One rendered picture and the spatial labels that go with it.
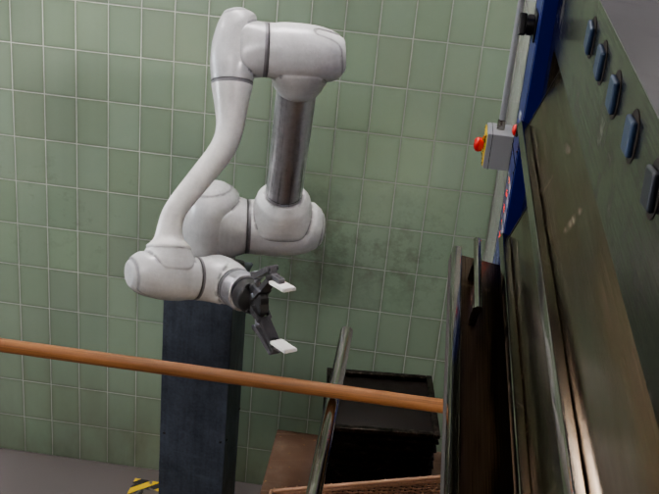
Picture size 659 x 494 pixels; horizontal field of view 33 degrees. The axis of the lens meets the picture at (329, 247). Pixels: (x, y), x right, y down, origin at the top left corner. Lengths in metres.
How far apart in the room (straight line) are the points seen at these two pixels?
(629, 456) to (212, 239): 2.02
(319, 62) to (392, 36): 0.64
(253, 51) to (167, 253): 0.52
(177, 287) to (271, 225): 0.58
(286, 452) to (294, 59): 1.15
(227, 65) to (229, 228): 0.58
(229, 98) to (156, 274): 0.46
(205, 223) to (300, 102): 0.49
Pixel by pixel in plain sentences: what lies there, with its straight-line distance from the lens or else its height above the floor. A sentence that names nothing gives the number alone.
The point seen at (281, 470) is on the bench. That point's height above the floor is 0.58.
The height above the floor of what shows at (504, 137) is 1.50.
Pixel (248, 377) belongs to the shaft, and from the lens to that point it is 2.35.
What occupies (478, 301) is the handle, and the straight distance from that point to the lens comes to 2.19.
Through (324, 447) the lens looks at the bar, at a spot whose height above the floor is 1.17.
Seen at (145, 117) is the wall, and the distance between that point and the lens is 3.47.
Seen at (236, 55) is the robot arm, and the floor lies 1.73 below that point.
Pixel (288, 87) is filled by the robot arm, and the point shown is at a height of 1.65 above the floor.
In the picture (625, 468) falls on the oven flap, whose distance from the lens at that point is 1.20.
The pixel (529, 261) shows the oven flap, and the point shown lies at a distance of 2.24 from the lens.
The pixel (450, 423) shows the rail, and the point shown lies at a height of 1.43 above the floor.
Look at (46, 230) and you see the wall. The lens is 3.72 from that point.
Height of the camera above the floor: 2.46
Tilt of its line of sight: 25 degrees down
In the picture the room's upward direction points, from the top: 6 degrees clockwise
